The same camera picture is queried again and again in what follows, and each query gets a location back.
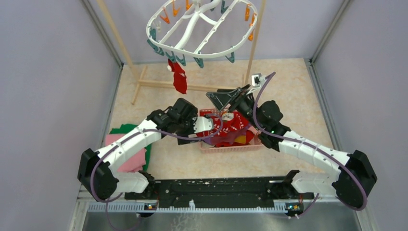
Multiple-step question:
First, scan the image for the pink plastic basket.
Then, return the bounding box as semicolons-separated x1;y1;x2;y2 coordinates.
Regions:
199;108;263;153

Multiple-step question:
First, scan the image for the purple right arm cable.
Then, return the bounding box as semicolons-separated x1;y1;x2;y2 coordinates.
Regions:
252;71;369;219

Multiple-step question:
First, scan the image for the wooden drying rack frame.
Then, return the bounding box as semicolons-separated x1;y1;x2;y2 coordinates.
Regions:
94;0;268;106

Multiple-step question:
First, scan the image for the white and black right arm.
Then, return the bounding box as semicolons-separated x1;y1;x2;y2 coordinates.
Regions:
206;86;378;211

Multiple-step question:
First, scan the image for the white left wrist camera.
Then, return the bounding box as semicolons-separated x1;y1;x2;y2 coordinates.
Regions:
193;116;214;133

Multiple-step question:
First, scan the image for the teal clothespin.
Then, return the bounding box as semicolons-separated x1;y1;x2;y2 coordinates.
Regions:
194;56;204;68
175;54;186;66

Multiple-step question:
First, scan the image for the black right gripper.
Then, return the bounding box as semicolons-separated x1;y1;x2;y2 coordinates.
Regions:
207;84;264;130

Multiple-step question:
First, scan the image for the pink cloth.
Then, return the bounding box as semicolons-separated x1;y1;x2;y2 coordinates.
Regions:
105;133;147;173

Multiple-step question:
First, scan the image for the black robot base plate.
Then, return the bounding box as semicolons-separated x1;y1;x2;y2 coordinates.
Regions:
124;176;314;200

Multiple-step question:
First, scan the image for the red santa face sock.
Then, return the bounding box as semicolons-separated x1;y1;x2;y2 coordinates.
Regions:
196;110;257;148

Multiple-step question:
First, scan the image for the white plastic clip hanger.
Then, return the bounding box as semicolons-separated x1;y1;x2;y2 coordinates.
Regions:
145;0;259;63

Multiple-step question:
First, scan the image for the plain red sock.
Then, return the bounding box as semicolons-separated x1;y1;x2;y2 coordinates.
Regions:
167;59;187;94

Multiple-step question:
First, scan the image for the orange clothespin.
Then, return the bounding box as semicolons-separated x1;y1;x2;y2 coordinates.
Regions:
244;3;251;22
159;7;170;24

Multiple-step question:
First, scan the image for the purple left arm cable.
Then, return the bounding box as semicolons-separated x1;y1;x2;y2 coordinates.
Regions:
89;113;224;231

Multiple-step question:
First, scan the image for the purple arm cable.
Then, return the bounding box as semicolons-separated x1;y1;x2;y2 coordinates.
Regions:
89;113;224;231
252;71;369;219

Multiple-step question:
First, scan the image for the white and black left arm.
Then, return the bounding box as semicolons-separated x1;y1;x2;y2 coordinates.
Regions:
77;98;214;202

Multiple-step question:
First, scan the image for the green cloth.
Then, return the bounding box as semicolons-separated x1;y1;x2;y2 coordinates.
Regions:
108;124;152;171

